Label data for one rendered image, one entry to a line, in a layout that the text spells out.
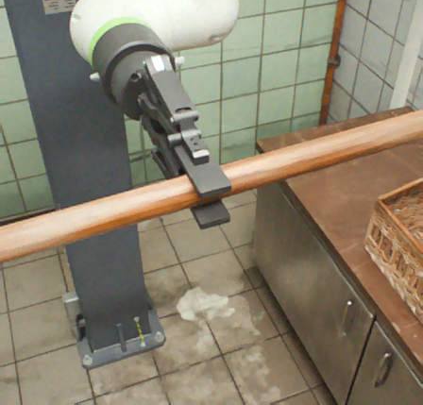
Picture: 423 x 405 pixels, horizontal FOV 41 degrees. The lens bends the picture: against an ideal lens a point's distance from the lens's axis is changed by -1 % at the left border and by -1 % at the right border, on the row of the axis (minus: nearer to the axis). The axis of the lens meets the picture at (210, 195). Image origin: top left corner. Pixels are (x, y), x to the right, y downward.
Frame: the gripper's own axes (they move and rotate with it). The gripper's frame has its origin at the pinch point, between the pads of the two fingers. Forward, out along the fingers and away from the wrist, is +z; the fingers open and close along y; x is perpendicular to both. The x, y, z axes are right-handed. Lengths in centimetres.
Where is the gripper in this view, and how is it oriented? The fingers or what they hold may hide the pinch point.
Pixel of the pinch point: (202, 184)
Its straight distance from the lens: 52.3
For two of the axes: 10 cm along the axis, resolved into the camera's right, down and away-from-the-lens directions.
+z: 3.7, 6.3, -6.9
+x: -9.3, 2.5, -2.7
